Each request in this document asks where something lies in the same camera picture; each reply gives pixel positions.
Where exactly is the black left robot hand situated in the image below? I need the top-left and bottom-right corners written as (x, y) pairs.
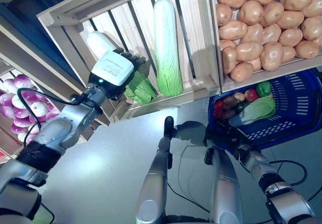
top-left (88, 47), bottom-right (151, 101)

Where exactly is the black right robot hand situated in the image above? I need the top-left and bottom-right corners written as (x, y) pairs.
top-left (227, 127), bottom-right (249, 159)

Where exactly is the napa cabbage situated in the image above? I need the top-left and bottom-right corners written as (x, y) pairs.
top-left (228, 97), bottom-right (277, 127)
top-left (87, 31), bottom-right (157, 104)
top-left (152, 0), bottom-right (184, 96)

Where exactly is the blue plastic shopping basket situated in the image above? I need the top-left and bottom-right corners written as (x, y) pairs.
top-left (207, 67), bottom-right (322, 152)

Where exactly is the red bell pepper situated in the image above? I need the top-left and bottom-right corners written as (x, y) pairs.
top-left (213, 100), bottom-right (225, 118)

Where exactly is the silver right robot leg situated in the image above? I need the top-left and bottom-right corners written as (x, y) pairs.
top-left (204, 147), bottom-right (244, 224)

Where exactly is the red apple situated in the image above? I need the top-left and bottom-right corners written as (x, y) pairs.
top-left (244, 89), bottom-right (260, 102)

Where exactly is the green bell pepper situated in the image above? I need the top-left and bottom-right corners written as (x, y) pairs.
top-left (256, 81), bottom-right (272, 97)

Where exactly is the wooden display shelf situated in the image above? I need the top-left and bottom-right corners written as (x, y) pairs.
top-left (0, 0), bottom-right (116, 164)

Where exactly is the wooden slat crate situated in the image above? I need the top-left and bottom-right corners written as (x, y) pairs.
top-left (206, 0), bottom-right (322, 94)
top-left (0, 67), bottom-right (89, 164)
top-left (36, 0), bottom-right (222, 120)

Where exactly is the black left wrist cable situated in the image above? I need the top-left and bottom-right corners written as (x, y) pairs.
top-left (17, 88), bottom-right (85, 144)

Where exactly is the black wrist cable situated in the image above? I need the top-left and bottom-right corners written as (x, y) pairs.
top-left (269, 160), bottom-right (309, 186)
top-left (17, 88), bottom-right (85, 144)

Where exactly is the thin black floor cable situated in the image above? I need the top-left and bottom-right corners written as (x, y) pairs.
top-left (166, 143), bottom-right (211, 213)

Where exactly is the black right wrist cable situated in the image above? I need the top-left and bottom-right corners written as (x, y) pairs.
top-left (269, 160), bottom-right (309, 186)

